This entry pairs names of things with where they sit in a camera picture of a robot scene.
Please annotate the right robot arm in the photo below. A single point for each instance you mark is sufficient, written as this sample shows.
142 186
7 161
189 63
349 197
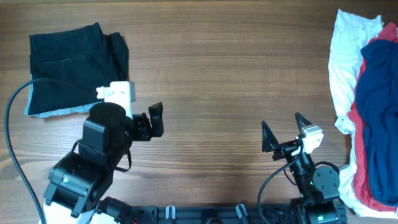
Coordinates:
318 183

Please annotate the black shorts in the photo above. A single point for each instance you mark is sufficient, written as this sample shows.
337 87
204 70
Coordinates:
85 56

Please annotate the navy blue garment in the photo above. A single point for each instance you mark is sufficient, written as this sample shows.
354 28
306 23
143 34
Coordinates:
376 100

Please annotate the white garment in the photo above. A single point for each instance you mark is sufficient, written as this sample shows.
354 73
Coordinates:
351 33

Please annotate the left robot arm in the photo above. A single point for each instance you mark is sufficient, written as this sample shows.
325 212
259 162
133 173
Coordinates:
80 178

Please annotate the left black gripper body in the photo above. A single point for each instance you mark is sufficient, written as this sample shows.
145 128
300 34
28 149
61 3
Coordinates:
144 127

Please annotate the red garment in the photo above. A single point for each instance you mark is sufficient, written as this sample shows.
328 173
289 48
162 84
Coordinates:
361 179

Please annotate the folded light blue jeans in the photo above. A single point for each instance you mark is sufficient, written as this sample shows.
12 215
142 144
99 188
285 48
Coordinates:
54 97

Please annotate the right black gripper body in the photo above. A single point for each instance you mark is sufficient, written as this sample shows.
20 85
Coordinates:
286 148

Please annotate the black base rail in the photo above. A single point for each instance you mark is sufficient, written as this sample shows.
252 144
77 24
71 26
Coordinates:
111 210

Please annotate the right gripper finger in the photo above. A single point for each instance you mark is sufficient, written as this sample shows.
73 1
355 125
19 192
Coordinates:
301 121
269 141

